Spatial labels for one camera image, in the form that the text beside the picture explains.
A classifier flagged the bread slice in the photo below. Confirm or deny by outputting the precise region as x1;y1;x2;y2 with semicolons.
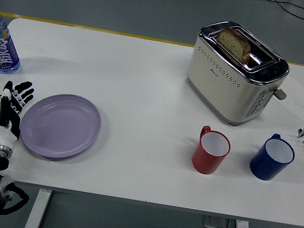
213;25;254;65

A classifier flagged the cream and chrome toaster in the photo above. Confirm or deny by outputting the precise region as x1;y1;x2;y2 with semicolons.
179;16;297;134

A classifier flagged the grey box under table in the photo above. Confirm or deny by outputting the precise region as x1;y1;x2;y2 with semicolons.
201;214;229;228

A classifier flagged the red mug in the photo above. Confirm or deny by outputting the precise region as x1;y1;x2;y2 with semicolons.
190;124;234;178

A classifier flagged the blue mug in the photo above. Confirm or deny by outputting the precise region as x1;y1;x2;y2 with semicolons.
247;130;299;185

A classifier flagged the purple plate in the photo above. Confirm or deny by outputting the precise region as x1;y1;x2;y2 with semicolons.
16;87;106;166

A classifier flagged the blue label drink bottle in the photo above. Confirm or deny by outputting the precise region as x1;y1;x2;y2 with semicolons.
0;2;30;77

